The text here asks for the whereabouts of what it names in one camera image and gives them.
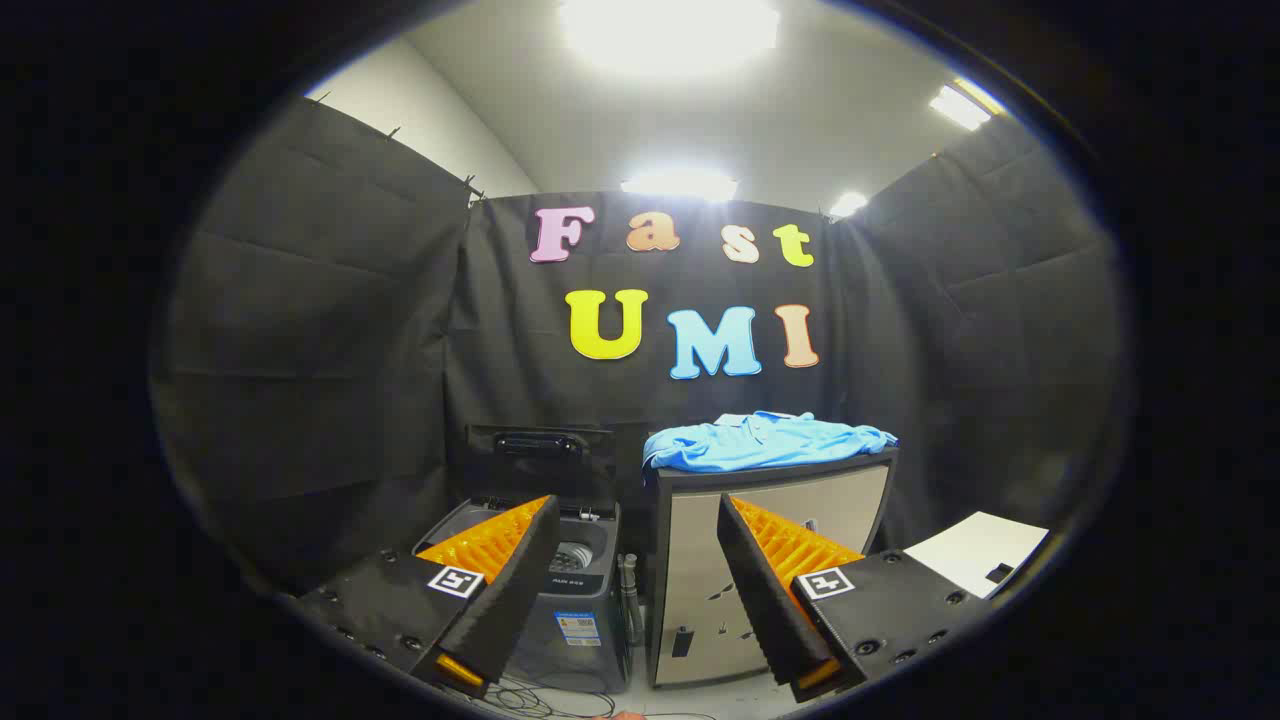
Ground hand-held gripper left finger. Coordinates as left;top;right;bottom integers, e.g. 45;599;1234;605
297;494;562;699

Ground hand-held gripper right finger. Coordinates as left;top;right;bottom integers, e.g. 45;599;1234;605
716;493;993;704

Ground grey washing machine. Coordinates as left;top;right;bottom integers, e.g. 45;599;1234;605
412;497;633;694

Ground light blue polo shirt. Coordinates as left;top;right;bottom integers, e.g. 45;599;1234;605
642;411;899;474

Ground grey cabinet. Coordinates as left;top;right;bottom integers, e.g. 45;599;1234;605
645;448;899;689

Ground black backdrop cloth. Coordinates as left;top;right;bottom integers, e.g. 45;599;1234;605
150;95;1126;601

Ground grey drain hose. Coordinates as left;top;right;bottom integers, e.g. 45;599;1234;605
617;553;647;643

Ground thin black floor cables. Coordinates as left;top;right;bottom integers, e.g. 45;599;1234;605
468;675;721;720

